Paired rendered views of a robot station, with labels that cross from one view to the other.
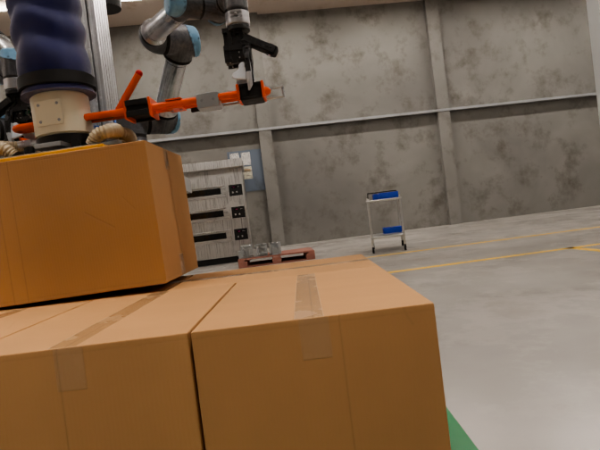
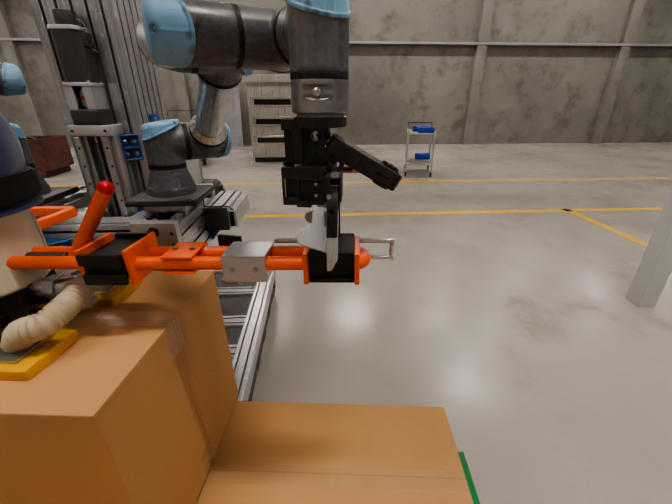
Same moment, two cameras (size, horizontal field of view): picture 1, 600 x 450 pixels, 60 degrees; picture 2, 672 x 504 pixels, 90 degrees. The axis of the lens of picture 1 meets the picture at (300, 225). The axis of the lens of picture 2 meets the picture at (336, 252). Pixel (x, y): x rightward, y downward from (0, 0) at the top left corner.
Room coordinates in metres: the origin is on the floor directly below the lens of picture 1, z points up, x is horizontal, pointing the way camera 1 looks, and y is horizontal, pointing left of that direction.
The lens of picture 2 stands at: (1.13, 0.08, 1.33)
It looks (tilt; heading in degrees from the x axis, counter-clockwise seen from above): 24 degrees down; 2
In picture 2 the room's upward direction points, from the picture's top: straight up
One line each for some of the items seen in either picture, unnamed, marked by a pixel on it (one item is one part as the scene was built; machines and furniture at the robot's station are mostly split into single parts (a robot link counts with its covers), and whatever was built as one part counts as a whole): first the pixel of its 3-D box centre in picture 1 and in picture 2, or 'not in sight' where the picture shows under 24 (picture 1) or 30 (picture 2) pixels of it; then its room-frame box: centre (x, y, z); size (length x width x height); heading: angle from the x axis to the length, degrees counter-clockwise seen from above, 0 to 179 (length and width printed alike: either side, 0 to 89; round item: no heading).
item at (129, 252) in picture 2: (141, 110); (121, 257); (1.62, 0.45, 1.09); 0.10 x 0.08 x 0.06; 179
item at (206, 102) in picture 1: (209, 102); (249, 260); (1.61, 0.23, 1.09); 0.07 x 0.07 x 0.04; 89
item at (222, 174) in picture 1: (211, 214); (281, 119); (9.41, 1.59, 0.90); 1.39 x 1.09 x 1.79; 94
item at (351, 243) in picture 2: (251, 93); (332, 259); (1.61, 0.10, 1.10); 0.08 x 0.07 x 0.05; 89
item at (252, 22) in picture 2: (216, 9); (275, 41); (1.69, 0.18, 1.41); 0.11 x 0.11 x 0.08; 32
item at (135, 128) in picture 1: (132, 120); (165, 141); (2.26, 0.67, 1.20); 0.13 x 0.12 x 0.14; 122
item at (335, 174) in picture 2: (238, 47); (315, 162); (1.62, 0.12, 1.25); 0.09 x 0.08 x 0.12; 89
